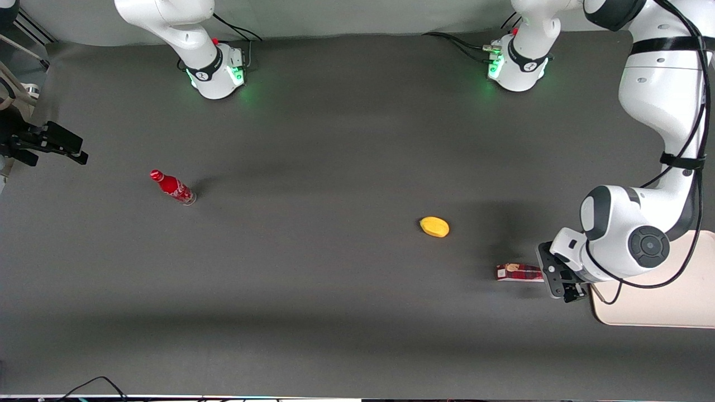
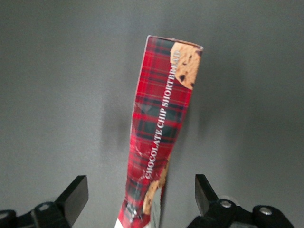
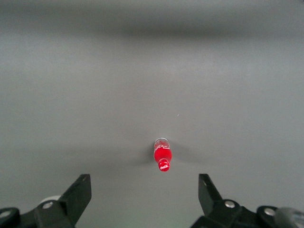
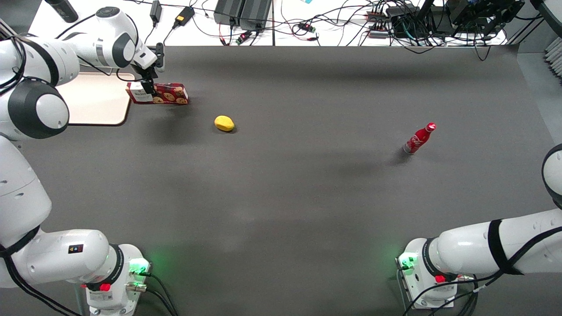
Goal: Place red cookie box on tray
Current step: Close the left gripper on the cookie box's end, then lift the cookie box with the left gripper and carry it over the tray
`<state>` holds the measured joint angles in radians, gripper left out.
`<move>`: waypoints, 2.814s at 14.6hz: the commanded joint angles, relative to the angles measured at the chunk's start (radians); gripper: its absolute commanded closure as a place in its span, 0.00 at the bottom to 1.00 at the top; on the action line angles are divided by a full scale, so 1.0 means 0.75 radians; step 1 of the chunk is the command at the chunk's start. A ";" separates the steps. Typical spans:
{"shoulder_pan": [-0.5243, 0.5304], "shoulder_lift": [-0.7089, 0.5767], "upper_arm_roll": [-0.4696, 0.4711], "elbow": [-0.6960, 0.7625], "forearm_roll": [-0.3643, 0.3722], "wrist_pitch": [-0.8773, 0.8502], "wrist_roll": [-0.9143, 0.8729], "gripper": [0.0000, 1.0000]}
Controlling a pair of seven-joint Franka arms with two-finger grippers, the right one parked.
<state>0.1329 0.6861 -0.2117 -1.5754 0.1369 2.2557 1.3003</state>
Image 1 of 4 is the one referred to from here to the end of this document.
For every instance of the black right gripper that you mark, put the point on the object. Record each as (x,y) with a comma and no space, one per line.
(21,140)

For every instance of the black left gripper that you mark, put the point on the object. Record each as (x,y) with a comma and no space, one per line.
(575,291)

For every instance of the red cookie box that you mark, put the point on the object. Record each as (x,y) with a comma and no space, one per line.
(516,272)

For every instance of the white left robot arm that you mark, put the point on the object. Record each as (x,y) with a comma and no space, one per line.
(659,100)

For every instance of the beige rectangular tray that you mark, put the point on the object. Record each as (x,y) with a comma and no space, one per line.
(659,296)

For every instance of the red cola bottle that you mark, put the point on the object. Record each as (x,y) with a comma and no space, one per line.
(172,186)

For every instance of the yellow mango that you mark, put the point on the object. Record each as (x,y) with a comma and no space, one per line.
(434,226)

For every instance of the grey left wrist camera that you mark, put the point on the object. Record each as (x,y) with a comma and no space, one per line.
(568,241)

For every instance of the metal frame stand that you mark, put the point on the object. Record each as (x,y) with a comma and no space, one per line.
(25,44)

